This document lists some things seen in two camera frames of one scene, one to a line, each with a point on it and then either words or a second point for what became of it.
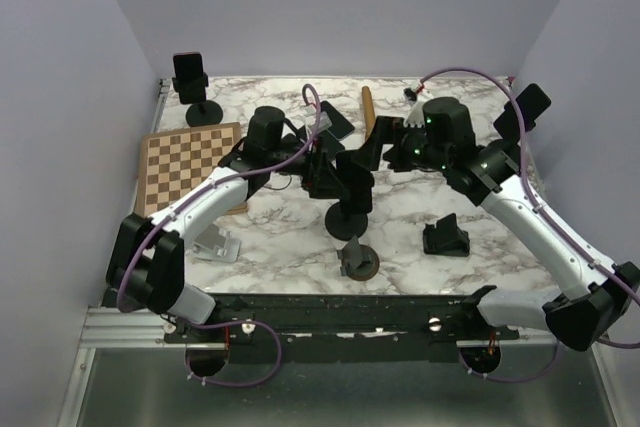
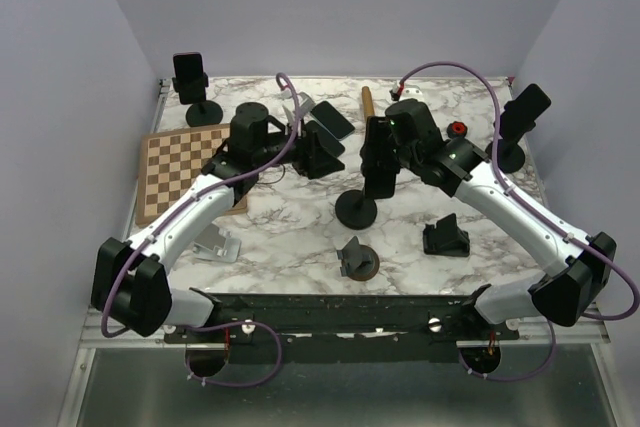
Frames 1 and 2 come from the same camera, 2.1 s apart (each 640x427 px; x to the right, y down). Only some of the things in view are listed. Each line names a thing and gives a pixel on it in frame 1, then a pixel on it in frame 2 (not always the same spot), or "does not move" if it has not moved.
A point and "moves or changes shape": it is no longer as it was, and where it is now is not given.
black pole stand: (192, 90) does not move
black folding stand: (446, 238) does not move
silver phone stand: (215, 244) does not move
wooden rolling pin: (368, 107) does not move
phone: (355, 183) moves or changes shape
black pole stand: (342, 225) -> (355, 210)
